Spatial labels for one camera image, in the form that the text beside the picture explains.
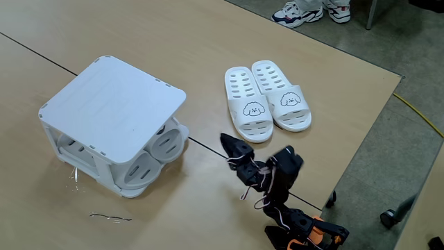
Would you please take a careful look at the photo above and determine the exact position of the black table caster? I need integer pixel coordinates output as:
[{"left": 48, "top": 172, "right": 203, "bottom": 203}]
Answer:
[{"left": 325, "top": 190, "right": 338, "bottom": 209}]

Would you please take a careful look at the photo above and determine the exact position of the grey metal chair leg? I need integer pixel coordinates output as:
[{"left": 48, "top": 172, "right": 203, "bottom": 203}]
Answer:
[{"left": 365, "top": 0, "right": 379, "bottom": 31}]

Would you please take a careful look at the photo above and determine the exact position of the white poodle slipper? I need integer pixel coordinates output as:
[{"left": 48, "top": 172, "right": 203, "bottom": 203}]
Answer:
[
  {"left": 224, "top": 66, "right": 275, "bottom": 144},
  {"left": 251, "top": 60, "right": 313, "bottom": 133}
]

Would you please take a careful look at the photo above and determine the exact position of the clear tape strip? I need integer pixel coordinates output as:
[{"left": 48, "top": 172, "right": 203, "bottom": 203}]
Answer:
[{"left": 89, "top": 212, "right": 133, "bottom": 224}]

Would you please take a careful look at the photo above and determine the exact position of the white two-shelf shoe rack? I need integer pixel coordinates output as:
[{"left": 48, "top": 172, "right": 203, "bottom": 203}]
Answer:
[{"left": 37, "top": 54, "right": 190, "bottom": 199}]

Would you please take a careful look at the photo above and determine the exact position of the person's white sneaker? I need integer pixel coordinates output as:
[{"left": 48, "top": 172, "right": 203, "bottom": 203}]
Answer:
[
  {"left": 322, "top": 0, "right": 352, "bottom": 24},
  {"left": 271, "top": 1, "right": 325, "bottom": 29}
]

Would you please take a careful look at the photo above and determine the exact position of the grey bear slipper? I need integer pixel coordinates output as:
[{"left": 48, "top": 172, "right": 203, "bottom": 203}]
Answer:
[
  {"left": 57, "top": 133, "right": 163, "bottom": 191},
  {"left": 144, "top": 119, "right": 185, "bottom": 165}
]

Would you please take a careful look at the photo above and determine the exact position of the black caster with leg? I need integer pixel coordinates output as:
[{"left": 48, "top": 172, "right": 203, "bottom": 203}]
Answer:
[{"left": 379, "top": 194, "right": 418, "bottom": 230}]

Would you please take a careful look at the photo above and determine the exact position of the yellow floor cable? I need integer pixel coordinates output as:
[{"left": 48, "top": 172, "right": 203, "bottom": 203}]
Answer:
[{"left": 393, "top": 92, "right": 444, "bottom": 139}]

